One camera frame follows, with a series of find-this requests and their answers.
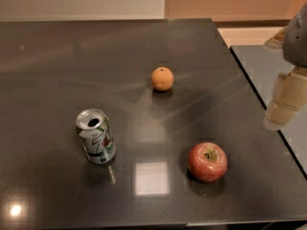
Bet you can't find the green 7up can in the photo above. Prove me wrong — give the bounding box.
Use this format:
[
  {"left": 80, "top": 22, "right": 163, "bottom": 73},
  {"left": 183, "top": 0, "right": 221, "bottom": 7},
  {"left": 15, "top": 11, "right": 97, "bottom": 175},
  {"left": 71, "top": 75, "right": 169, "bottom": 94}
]
[{"left": 76, "top": 108, "right": 116, "bottom": 165}]

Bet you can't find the red apple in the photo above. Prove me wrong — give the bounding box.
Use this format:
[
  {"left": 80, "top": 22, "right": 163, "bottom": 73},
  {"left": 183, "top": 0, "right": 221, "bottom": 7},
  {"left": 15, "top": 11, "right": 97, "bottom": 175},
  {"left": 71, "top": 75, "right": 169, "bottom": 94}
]
[{"left": 187, "top": 142, "right": 227, "bottom": 183}]

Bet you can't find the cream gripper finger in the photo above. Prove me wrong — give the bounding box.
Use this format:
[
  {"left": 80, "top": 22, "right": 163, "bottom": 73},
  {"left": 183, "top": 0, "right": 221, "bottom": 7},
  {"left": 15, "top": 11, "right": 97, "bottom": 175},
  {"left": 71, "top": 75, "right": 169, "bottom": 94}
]
[
  {"left": 263, "top": 68, "right": 307, "bottom": 130},
  {"left": 265, "top": 28, "right": 286, "bottom": 49}
]

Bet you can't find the orange fruit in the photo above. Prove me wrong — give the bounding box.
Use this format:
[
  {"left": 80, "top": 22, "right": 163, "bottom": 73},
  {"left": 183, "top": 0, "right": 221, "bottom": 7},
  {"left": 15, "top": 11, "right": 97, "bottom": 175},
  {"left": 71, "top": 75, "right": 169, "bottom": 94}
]
[{"left": 151, "top": 66, "right": 174, "bottom": 92}]

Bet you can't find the dark side table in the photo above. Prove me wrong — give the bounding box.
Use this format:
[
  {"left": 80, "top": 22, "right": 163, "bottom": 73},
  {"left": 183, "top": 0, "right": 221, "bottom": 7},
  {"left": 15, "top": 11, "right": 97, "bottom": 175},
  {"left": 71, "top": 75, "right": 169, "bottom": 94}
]
[{"left": 230, "top": 45, "right": 307, "bottom": 175}]

